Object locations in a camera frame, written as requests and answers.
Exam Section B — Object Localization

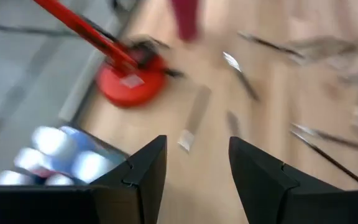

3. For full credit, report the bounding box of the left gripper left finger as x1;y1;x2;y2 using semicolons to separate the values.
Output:
89;134;168;224

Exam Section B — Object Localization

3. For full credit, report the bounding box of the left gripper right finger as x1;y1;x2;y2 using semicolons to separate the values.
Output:
228;136;344;224

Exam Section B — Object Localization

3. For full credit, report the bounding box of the large blue paint bottle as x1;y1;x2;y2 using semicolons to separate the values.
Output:
57;125;111;156

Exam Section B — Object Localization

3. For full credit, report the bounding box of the grey translucent plastic bin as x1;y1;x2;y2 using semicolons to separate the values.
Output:
0;124;130;187

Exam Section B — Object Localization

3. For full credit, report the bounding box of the red desk lamp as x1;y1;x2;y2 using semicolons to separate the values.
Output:
32;0;169;108

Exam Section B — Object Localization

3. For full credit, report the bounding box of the dark red plastic cup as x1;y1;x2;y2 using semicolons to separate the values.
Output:
170;0;202;43

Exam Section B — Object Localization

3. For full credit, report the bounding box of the black lamp power cord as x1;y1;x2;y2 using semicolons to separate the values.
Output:
79;15;186;78

